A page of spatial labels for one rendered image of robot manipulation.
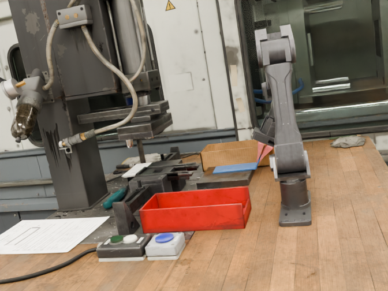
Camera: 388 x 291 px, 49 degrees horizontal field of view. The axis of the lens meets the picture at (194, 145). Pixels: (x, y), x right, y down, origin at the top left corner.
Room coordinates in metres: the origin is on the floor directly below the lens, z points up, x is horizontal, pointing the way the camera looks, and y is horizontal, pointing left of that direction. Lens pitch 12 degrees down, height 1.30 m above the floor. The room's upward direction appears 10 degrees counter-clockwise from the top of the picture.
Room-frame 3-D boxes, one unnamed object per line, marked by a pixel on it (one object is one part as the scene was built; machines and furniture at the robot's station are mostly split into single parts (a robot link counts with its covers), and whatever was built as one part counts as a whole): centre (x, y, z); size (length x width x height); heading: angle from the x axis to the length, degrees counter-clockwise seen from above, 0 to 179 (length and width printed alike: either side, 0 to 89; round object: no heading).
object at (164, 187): (1.22, 0.12, 0.94); 0.20 x 0.10 x 0.07; 163
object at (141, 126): (1.23, 0.19, 1.22); 0.26 x 0.18 x 0.30; 73
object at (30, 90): (1.18, 0.43, 1.25); 0.19 x 0.07 x 0.19; 163
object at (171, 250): (0.84, 0.09, 0.90); 0.07 x 0.07 x 0.06; 73
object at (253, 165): (1.32, -0.13, 0.93); 0.15 x 0.07 x 0.03; 76
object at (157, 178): (1.22, 0.12, 0.98); 0.20 x 0.10 x 0.01; 163
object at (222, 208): (0.99, 0.02, 0.93); 0.25 x 0.12 x 0.06; 73
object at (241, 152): (1.44, -0.15, 0.93); 0.25 x 0.13 x 0.08; 73
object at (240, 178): (1.29, -0.09, 0.91); 0.17 x 0.16 x 0.02; 163
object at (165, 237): (0.84, 0.09, 0.93); 0.04 x 0.04 x 0.02
